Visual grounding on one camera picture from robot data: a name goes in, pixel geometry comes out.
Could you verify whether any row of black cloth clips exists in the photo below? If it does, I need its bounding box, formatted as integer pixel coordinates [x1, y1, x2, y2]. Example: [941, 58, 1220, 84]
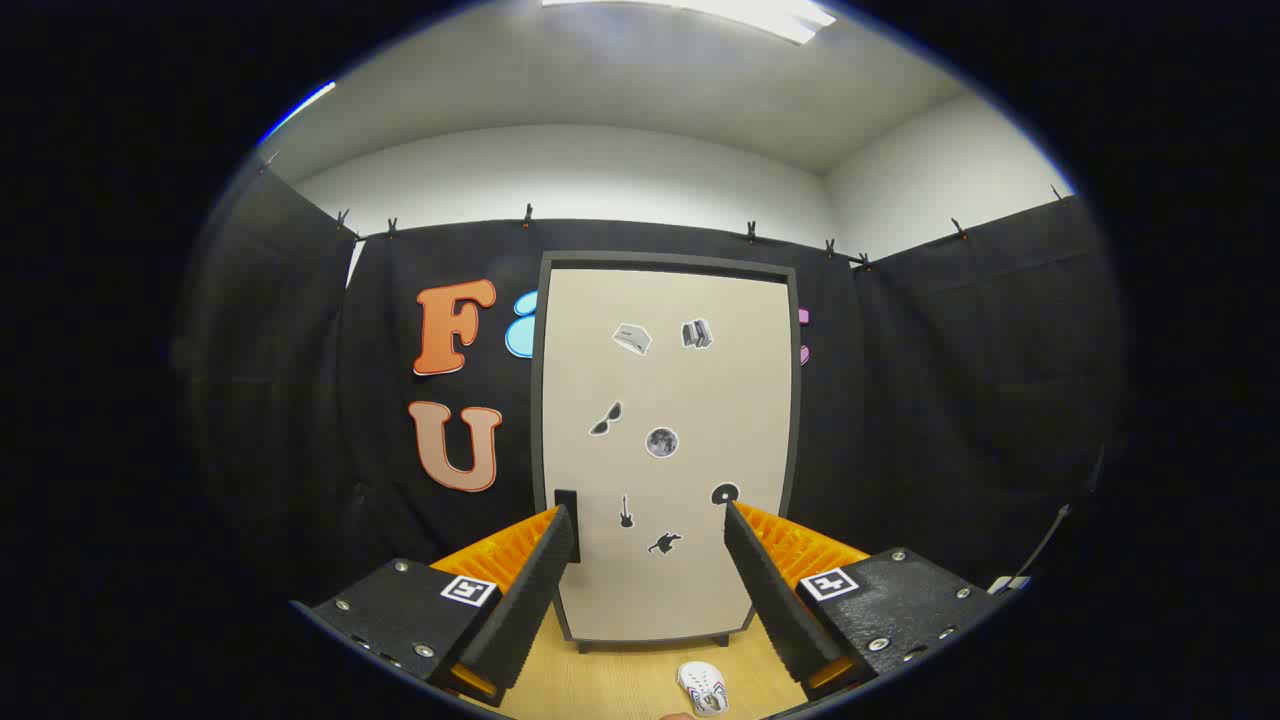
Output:
[255, 150, 1066, 273]

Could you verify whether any black stand pole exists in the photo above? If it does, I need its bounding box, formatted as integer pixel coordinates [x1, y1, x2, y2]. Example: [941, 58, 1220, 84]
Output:
[1000, 440, 1106, 591]

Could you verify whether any black backdrop cloth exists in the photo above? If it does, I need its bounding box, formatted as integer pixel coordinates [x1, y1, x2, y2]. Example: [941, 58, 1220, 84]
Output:
[180, 165, 1126, 621]

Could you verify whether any white striped canvas shoe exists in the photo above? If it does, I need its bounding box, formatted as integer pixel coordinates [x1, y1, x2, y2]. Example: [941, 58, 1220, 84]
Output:
[677, 660, 731, 718]

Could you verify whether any ceiling light panel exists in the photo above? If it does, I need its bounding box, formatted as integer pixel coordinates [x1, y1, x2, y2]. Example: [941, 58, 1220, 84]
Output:
[260, 80, 337, 146]
[545, 0, 836, 46]

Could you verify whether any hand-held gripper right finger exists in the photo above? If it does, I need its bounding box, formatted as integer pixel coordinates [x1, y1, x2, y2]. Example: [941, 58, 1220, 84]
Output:
[722, 498, 1009, 703]

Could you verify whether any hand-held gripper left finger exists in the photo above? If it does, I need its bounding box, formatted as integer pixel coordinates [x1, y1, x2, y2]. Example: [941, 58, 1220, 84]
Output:
[290, 503, 581, 701]

